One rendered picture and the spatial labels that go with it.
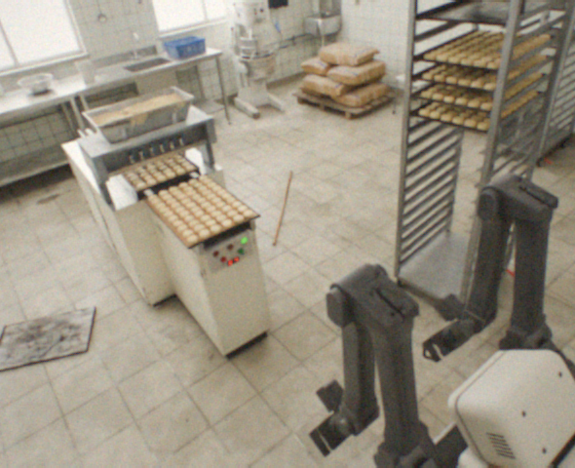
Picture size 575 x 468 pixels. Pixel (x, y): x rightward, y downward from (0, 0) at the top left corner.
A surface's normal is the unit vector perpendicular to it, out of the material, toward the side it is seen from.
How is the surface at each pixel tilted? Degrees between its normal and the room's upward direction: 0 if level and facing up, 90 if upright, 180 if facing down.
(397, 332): 81
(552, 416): 47
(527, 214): 91
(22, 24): 90
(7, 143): 90
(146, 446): 0
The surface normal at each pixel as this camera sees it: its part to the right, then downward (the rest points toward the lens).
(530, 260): -0.76, 0.44
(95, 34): 0.61, 0.41
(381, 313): 0.04, -0.69
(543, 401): 0.38, -0.24
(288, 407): -0.10, -0.81
